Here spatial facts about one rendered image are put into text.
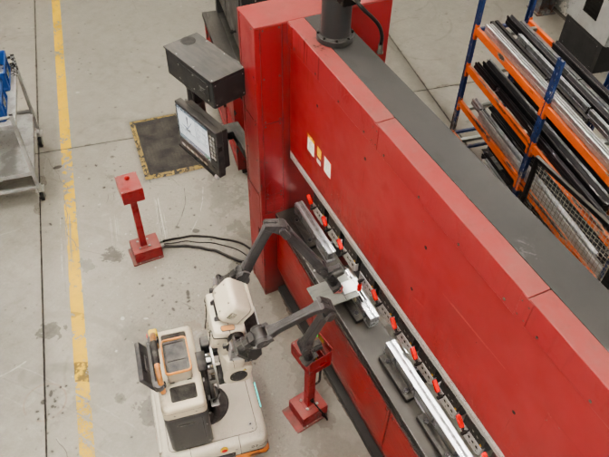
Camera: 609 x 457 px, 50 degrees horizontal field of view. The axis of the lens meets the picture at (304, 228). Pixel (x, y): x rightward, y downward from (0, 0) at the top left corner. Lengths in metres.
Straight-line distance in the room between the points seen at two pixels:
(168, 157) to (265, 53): 2.83
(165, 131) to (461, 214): 4.47
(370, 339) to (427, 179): 1.44
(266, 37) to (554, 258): 1.94
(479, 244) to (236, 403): 2.30
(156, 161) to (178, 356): 2.87
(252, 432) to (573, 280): 2.40
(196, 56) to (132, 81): 3.42
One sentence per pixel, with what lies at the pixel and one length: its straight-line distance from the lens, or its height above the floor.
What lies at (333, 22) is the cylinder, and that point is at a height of 2.43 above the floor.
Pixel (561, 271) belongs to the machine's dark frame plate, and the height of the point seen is 2.30.
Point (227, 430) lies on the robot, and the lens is 4.26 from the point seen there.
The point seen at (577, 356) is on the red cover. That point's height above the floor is 2.29.
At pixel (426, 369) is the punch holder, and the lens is 3.38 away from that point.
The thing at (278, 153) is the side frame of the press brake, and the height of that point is 1.40.
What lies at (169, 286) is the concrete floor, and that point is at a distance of 5.27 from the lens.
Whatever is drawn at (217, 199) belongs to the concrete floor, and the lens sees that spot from 5.86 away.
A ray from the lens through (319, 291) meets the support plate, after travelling 3.90.
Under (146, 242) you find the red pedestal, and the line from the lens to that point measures 5.40.
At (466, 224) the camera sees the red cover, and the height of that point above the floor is 2.30.
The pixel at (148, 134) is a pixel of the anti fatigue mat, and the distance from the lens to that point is 6.63.
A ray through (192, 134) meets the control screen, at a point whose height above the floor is 1.42.
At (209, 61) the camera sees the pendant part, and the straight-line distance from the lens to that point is 3.99.
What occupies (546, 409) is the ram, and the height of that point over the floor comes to 1.91.
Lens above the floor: 4.10
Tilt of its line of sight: 47 degrees down
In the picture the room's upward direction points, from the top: 1 degrees clockwise
